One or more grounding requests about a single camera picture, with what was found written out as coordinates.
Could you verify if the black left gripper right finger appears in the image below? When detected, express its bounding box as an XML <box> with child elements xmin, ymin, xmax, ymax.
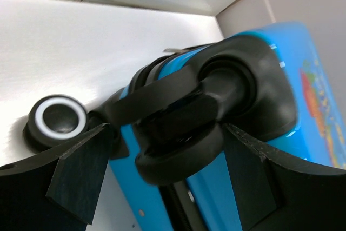
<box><xmin>224</xmin><ymin>124</ymin><xmax>345</xmax><ymax>230</ymax></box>

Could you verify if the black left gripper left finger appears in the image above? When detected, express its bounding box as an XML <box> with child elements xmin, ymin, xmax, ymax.
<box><xmin>1</xmin><ymin>124</ymin><xmax>112</xmax><ymax>230</ymax></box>

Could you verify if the blue kids suitcase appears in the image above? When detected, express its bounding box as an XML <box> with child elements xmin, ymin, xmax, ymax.
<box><xmin>24</xmin><ymin>22</ymin><xmax>345</xmax><ymax>230</ymax></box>

